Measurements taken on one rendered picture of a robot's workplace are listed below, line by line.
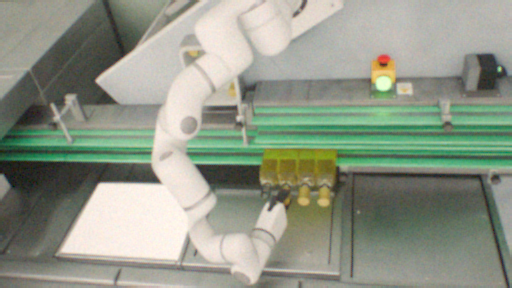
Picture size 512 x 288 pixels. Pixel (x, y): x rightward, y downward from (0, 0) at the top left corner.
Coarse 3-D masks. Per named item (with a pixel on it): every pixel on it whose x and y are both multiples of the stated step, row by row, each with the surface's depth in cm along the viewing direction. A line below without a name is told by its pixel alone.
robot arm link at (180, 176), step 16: (160, 128) 117; (160, 144) 117; (176, 144) 118; (160, 160) 110; (176, 160) 108; (160, 176) 110; (176, 176) 108; (192, 176) 110; (176, 192) 110; (192, 192) 110
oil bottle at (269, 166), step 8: (264, 152) 154; (272, 152) 153; (280, 152) 153; (264, 160) 151; (272, 160) 150; (264, 168) 148; (272, 168) 147; (264, 176) 146; (272, 176) 145; (272, 184) 146
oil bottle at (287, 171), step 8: (288, 152) 152; (296, 152) 151; (280, 160) 150; (288, 160) 149; (296, 160) 149; (280, 168) 147; (288, 168) 146; (296, 168) 147; (280, 176) 145; (288, 176) 144; (296, 176) 147; (280, 184) 146
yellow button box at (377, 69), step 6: (372, 60) 150; (390, 60) 148; (372, 66) 147; (378, 66) 147; (384, 66) 146; (390, 66) 146; (372, 72) 145; (378, 72) 145; (384, 72) 145; (390, 72) 144; (372, 78) 147; (372, 84) 148
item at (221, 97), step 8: (184, 48) 149; (192, 48) 148; (200, 48) 148; (184, 56) 152; (200, 56) 158; (184, 64) 153; (232, 80) 163; (224, 88) 165; (216, 96) 163; (224, 96) 163; (240, 96) 158; (208, 104) 162; (216, 104) 161; (224, 104) 161; (232, 104) 160
